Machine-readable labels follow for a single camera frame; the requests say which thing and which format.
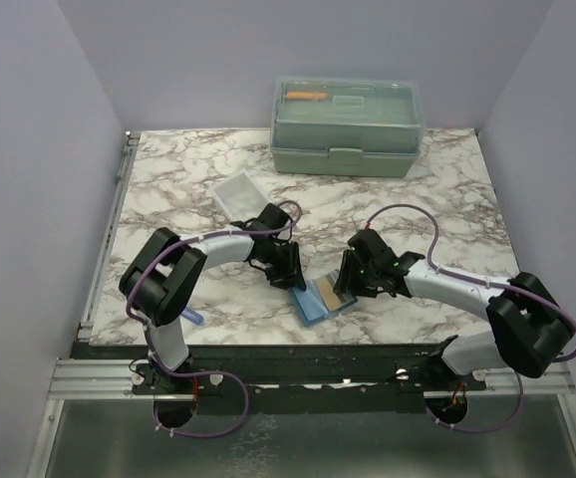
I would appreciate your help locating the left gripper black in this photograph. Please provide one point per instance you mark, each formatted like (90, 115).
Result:
(290, 275)

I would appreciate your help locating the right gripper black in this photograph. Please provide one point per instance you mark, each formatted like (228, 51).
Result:
(350, 264)

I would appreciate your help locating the gold credit card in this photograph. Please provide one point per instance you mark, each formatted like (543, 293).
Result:
(333, 301)

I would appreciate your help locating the blue leather card holder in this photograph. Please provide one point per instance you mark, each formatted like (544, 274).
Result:
(309, 306)

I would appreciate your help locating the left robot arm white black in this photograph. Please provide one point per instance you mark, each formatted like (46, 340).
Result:
(160, 281)

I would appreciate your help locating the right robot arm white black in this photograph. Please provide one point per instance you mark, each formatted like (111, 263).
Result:
(526, 334)

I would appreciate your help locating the white plastic card tray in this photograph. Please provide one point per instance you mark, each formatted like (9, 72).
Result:
(239, 196)

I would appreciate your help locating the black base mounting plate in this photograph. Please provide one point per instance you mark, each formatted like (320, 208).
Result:
(305, 379)

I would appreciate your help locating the green plastic toolbox clear lid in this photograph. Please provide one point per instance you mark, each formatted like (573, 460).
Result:
(364, 128)

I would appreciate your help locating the orange tool inside toolbox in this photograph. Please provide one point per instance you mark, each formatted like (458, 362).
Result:
(305, 96)

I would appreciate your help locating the blue red handled screwdriver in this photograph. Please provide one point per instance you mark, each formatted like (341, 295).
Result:
(193, 316)

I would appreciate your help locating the aluminium rail frame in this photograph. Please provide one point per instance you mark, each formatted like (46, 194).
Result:
(96, 427)

